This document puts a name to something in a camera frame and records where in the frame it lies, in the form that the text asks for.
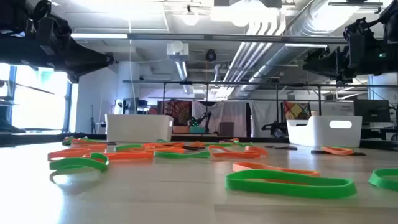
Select white ceiling unit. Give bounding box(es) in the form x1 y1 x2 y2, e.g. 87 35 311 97
166 40 190 62

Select black overhead frame rail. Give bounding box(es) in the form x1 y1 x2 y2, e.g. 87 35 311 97
71 33 348 44

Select white hanging sheet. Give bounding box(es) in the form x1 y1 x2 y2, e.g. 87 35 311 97
191 100 249 138
249 100 284 138

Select ceiling strip light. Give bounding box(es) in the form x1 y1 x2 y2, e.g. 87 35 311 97
70 32 129 40

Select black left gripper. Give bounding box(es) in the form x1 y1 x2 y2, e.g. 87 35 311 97
0 29 114 84

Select diamond patterned hanging cloth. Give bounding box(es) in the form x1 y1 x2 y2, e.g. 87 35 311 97
282 100 312 121

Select black metal rack frame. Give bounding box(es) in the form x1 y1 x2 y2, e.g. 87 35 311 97
122 80 398 138

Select bright window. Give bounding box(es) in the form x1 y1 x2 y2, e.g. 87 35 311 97
0 62 72 133

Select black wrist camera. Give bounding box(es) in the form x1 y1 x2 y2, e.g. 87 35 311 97
36 14 73 56
343 17 367 70

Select black tripod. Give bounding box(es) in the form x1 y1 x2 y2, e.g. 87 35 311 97
89 104 98 135

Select grey bin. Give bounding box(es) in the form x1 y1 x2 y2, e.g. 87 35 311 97
218 121 236 138

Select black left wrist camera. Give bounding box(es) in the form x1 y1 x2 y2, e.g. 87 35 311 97
36 14 73 56

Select white plastic basket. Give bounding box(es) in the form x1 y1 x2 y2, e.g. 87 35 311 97
285 115 363 148
104 114 174 143

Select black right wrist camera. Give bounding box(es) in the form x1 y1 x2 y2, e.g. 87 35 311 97
343 17 367 70

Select white globe ceiling lamp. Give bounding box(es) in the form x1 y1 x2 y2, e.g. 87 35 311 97
182 4 200 27

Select black ceiling light track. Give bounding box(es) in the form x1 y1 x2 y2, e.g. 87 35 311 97
328 1 384 15

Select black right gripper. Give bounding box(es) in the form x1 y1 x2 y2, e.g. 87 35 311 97
303 29 398 82

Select white ceiling pipes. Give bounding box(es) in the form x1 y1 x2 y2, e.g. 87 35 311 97
222 12 287 83

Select red patterned hanging cloth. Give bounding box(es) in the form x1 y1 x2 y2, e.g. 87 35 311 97
163 99 193 127

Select silver ventilation duct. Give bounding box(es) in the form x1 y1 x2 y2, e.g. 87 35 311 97
239 0 361 94

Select black computer monitor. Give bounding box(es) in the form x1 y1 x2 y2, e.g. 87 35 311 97
353 99 391 124

